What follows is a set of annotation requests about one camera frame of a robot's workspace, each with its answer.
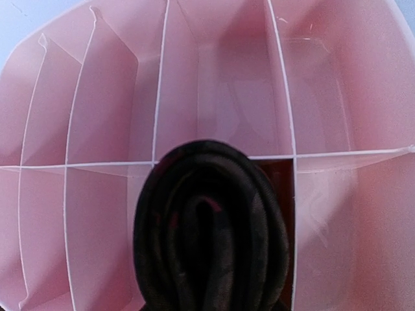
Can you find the dark brown red patterned tie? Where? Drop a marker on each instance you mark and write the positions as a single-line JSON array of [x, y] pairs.
[[209, 234]]

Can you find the pink divided organizer box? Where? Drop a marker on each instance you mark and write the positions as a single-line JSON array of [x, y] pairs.
[[320, 94]]

